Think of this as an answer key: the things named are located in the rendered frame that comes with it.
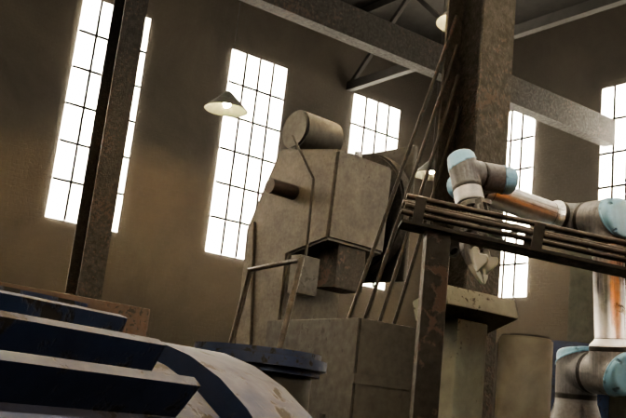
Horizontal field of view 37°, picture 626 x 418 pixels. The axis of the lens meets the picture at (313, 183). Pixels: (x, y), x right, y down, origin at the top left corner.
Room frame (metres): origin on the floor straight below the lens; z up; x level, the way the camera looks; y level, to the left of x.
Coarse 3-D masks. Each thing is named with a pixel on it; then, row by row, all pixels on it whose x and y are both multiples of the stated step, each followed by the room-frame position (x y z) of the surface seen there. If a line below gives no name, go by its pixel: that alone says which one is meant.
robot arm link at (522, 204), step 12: (516, 192) 2.54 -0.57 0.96; (492, 204) 2.54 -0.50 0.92; (504, 204) 2.54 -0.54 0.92; (516, 204) 2.55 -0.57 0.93; (528, 204) 2.56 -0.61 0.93; (540, 204) 2.58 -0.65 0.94; (552, 204) 2.60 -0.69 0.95; (564, 204) 2.61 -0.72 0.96; (576, 204) 2.63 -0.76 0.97; (516, 216) 2.60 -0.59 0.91; (528, 216) 2.59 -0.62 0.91; (540, 216) 2.59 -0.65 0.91; (552, 216) 2.60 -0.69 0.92; (564, 216) 2.60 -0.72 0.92
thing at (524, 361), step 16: (512, 336) 2.08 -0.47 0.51; (528, 336) 2.07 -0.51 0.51; (544, 336) 2.08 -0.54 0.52; (512, 352) 2.08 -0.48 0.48; (528, 352) 2.06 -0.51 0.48; (544, 352) 2.07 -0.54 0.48; (512, 368) 2.07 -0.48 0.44; (528, 368) 2.06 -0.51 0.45; (544, 368) 2.07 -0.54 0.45; (496, 384) 2.13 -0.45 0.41; (512, 384) 2.07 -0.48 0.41; (528, 384) 2.06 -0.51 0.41; (544, 384) 2.07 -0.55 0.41; (496, 400) 2.12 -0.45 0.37; (512, 400) 2.07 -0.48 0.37; (528, 400) 2.06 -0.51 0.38; (544, 400) 2.07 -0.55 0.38; (496, 416) 2.11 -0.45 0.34; (512, 416) 2.07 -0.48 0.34; (528, 416) 2.06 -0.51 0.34; (544, 416) 2.07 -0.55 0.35
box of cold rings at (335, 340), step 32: (320, 320) 5.26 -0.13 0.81; (352, 320) 5.02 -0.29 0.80; (320, 352) 5.24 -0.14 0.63; (352, 352) 5.00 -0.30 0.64; (384, 352) 5.07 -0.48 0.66; (320, 384) 5.21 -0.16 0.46; (352, 384) 4.98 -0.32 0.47; (384, 384) 5.08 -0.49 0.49; (352, 416) 4.98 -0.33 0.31; (384, 416) 5.09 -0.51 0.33
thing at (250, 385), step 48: (0, 288) 0.45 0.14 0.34; (0, 336) 0.39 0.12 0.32; (48, 336) 0.40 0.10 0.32; (96, 336) 0.42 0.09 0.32; (0, 384) 0.36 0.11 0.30; (48, 384) 0.38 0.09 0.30; (96, 384) 0.40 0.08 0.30; (144, 384) 0.42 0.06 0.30; (192, 384) 0.44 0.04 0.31; (240, 384) 0.52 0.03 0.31
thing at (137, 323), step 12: (24, 288) 3.22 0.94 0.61; (72, 300) 3.35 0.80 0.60; (84, 300) 3.38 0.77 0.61; (96, 300) 3.42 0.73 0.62; (120, 312) 3.49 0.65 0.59; (132, 312) 3.52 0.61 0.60; (144, 312) 3.56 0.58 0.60; (132, 324) 3.53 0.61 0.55; (144, 324) 3.57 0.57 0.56; (144, 336) 3.57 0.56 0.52
